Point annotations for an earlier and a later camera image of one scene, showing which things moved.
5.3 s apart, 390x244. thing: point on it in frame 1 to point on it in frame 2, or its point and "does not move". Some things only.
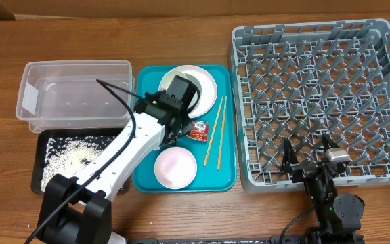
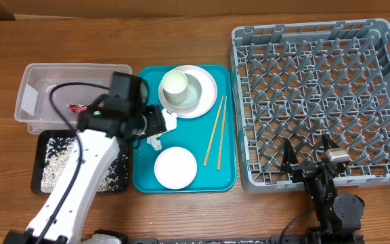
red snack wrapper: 199,131 to 77,108
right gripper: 289,163 does not move
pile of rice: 66,155 does not move
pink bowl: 175,168 does not move
